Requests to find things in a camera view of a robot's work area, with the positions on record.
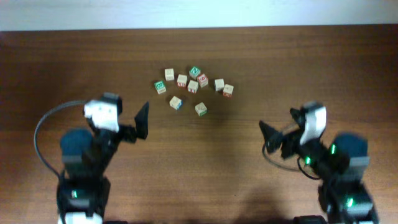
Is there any blue D wooden block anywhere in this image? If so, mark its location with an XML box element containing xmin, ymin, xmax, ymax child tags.
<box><xmin>169</xmin><ymin>96</ymin><xmax>182</xmax><ymax>110</ymax></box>

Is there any green-sided wooden block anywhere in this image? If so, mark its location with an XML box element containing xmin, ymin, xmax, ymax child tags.
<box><xmin>195</xmin><ymin>102</ymin><xmax>208</xmax><ymax>116</ymax></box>

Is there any red Q wooden block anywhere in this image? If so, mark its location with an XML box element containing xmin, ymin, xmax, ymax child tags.
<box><xmin>223</xmin><ymin>84</ymin><xmax>234</xmax><ymax>98</ymax></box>

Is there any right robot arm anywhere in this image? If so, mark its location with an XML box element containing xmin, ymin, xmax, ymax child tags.
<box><xmin>259</xmin><ymin>121</ymin><xmax>380</xmax><ymax>223</ymax></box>

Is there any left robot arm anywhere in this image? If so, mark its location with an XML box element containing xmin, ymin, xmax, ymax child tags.
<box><xmin>57</xmin><ymin>100</ymin><xmax>149</xmax><ymax>223</ymax></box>

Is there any green B wooden block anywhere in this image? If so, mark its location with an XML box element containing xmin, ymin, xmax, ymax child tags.
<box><xmin>154</xmin><ymin>81</ymin><xmax>167</xmax><ymax>95</ymax></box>

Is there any plain top-left wooden block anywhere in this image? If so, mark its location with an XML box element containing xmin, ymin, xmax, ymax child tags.
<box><xmin>164</xmin><ymin>68</ymin><xmax>175</xmax><ymax>81</ymax></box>

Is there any red-sided wooden block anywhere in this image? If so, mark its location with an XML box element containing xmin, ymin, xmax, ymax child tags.
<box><xmin>177</xmin><ymin>74</ymin><xmax>188</xmax><ymax>88</ymax></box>

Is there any red-striped centre wooden block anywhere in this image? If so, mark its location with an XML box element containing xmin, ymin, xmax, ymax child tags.
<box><xmin>187</xmin><ymin>80</ymin><xmax>199</xmax><ymax>93</ymax></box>

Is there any green N wooden block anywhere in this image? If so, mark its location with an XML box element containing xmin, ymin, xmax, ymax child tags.
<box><xmin>189</xmin><ymin>67</ymin><xmax>201</xmax><ymax>80</ymax></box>

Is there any red 9 wooden block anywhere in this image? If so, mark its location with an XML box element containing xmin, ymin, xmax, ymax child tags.
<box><xmin>197</xmin><ymin>74</ymin><xmax>209</xmax><ymax>88</ymax></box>

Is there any plain right wooden block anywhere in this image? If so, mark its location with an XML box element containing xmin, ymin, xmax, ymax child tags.
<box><xmin>215</xmin><ymin>79</ymin><xmax>224</xmax><ymax>91</ymax></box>

